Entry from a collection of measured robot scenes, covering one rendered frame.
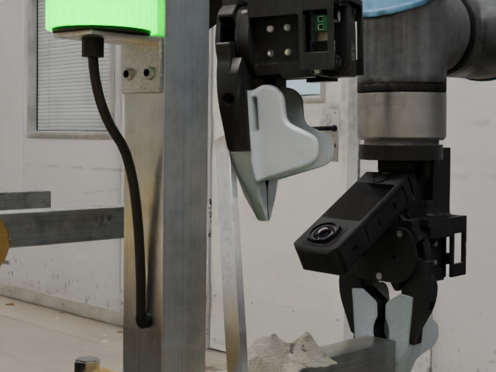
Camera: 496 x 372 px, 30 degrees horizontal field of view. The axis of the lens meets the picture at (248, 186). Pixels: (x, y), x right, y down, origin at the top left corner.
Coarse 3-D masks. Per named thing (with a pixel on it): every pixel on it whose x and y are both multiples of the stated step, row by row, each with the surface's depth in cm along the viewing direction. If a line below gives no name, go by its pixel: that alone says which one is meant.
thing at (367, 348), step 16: (368, 336) 78; (336, 352) 72; (352, 352) 73; (368, 352) 74; (384, 352) 76; (304, 368) 68; (320, 368) 70; (336, 368) 71; (352, 368) 73; (368, 368) 74; (384, 368) 76
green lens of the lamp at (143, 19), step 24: (48, 0) 49; (72, 0) 48; (96, 0) 47; (120, 0) 48; (144, 0) 49; (48, 24) 49; (72, 24) 48; (96, 24) 48; (120, 24) 48; (144, 24) 49
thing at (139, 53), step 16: (64, 32) 49; (80, 32) 48; (96, 32) 48; (112, 32) 49; (128, 32) 50; (144, 32) 50; (96, 48) 50; (128, 48) 53; (144, 48) 52; (160, 48) 51; (96, 64) 50; (128, 64) 53; (144, 64) 52; (160, 64) 51; (96, 80) 50; (128, 80) 53; (144, 80) 52; (160, 80) 51; (96, 96) 50; (112, 128) 51; (128, 160) 52; (128, 176) 52; (144, 256) 53; (144, 272) 53; (144, 288) 53; (144, 304) 53; (144, 320) 53
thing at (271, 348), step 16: (272, 336) 68; (304, 336) 69; (256, 352) 66; (272, 352) 67; (288, 352) 68; (304, 352) 68; (320, 352) 69; (256, 368) 64; (272, 368) 65; (288, 368) 65
